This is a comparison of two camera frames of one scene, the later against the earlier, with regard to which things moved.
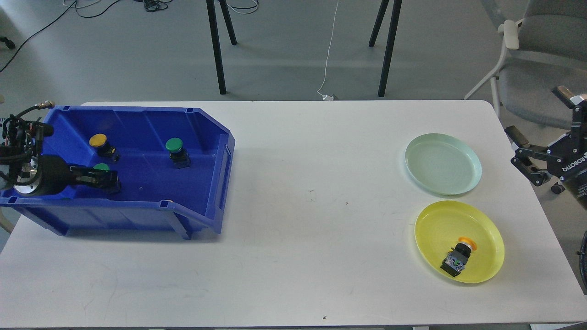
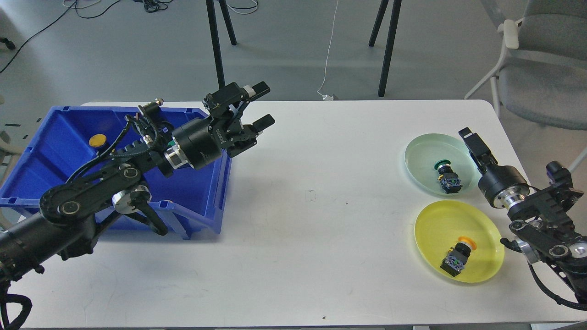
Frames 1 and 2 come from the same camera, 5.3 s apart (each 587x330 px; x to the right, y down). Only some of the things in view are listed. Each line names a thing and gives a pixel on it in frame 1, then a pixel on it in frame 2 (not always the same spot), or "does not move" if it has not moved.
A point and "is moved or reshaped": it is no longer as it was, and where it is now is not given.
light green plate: (443, 164) does not move
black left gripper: (54, 174) → (202, 140)
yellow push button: (457, 257) does not move
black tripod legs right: (397, 7) does not move
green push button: (102, 166) is moved or reshaped
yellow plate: (439, 226) does not move
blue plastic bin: (154, 195) does not move
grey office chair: (546, 49) does not move
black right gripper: (565, 158) → (504, 185)
